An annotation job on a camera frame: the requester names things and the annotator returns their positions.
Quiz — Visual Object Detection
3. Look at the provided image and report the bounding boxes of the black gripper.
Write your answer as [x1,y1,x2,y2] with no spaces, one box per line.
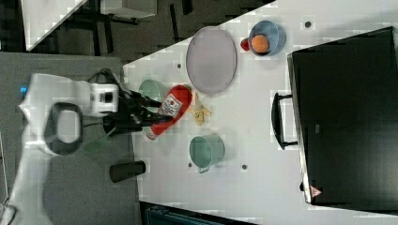
[102,90,173,136]

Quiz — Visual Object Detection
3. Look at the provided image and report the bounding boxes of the red plush ketchup bottle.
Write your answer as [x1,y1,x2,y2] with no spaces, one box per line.
[145,84,192,141]

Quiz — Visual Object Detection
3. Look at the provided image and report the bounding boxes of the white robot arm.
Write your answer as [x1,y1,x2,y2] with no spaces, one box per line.
[1,68,172,225]

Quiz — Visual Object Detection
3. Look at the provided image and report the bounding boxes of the mint green colander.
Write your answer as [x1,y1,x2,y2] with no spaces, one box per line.
[139,80,170,102]

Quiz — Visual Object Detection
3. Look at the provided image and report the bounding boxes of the peeled banana toy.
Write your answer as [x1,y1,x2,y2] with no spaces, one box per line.
[188,93,211,126]

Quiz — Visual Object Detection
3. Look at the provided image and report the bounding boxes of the green slotted spatula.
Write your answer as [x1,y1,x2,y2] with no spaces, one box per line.
[83,128,115,154]

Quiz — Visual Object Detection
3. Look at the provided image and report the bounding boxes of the black cylindrical cup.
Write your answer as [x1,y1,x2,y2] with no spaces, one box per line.
[109,160,146,183]

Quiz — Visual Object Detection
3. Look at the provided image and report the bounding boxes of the mint green mug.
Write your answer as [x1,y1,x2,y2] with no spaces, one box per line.
[189,134,225,173]

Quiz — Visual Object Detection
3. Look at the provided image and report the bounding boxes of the lilac oval plate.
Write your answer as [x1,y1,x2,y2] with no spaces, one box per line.
[186,26,237,95]

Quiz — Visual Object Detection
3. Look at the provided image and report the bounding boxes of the red strawberry toy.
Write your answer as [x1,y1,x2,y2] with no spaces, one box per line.
[240,38,250,52]

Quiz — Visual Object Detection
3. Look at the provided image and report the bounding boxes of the orange ball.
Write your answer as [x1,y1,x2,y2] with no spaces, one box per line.
[252,35,269,53]

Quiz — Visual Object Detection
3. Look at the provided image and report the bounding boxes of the white side table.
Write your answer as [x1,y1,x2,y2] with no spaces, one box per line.
[20,0,88,52]

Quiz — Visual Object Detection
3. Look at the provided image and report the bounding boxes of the blue mug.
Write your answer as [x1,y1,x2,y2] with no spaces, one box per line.
[249,21,286,56]

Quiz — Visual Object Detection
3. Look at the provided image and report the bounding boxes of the blue metal frame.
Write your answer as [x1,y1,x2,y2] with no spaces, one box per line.
[145,206,225,225]

